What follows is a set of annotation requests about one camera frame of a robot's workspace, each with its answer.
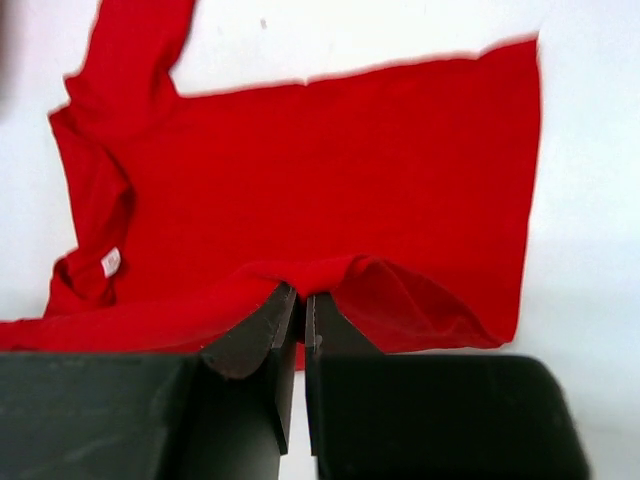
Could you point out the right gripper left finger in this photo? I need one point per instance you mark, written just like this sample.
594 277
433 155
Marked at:
221 413

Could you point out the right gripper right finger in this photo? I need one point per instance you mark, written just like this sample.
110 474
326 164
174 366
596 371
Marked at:
432 416

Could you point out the red t shirt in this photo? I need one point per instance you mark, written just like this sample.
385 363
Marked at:
403 191

